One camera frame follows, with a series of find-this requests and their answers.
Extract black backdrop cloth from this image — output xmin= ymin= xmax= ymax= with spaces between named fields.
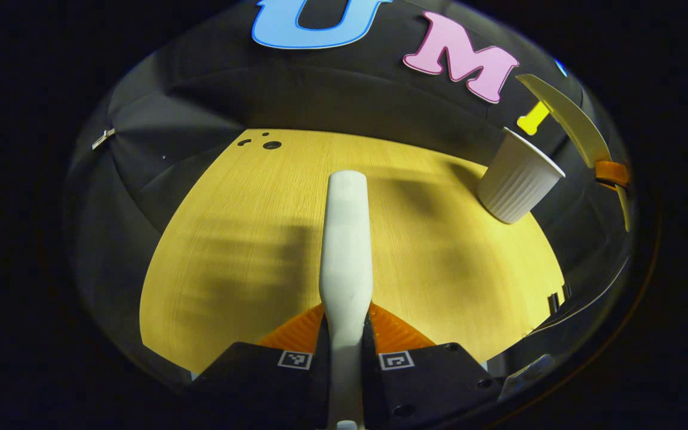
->
xmin=63 ymin=0 xmax=634 ymax=383

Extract white dustpan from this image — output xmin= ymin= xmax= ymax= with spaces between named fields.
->
xmin=515 ymin=73 xmax=632 ymax=232

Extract white ribbed garbage bin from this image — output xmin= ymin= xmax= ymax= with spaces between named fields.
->
xmin=477 ymin=127 xmax=566 ymax=225

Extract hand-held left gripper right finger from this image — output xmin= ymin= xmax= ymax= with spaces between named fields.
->
xmin=361 ymin=302 xmax=503 ymax=428

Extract small white broom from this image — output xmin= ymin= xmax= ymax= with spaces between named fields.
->
xmin=319 ymin=170 xmax=374 ymax=430

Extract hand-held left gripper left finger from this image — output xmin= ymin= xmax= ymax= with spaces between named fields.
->
xmin=192 ymin=303 xmax=330 ymax=428

